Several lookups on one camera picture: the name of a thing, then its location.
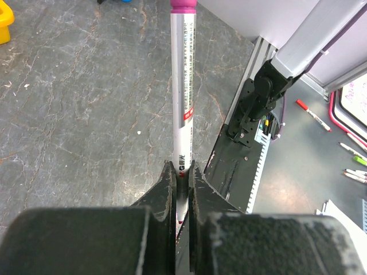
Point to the purple capped whiteboard marker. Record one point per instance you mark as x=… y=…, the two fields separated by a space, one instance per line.
x=183 y=42

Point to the green marker pen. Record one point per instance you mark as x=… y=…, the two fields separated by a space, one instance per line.
x=360 y=160

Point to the pink framed whiteboard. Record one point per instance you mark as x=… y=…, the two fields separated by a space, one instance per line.
x=348 y=108

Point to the yellow plastic fruit tray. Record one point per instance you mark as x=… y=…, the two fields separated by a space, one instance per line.
x=6 y=19

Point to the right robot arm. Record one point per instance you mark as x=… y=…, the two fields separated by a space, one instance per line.
x=324 y=25

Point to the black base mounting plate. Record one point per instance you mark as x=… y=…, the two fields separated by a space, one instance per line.
x=231 y=167

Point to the white pen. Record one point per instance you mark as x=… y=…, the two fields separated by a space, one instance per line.
x=352 y=151

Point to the red marker pen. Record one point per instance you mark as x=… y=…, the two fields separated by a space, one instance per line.
x=313 y=115

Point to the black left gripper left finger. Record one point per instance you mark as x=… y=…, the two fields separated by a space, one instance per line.
x=139 y=239

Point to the light blue cable duct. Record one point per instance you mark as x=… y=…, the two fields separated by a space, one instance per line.
x=264 y=140

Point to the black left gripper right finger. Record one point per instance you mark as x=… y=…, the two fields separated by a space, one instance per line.
x=223 y=240

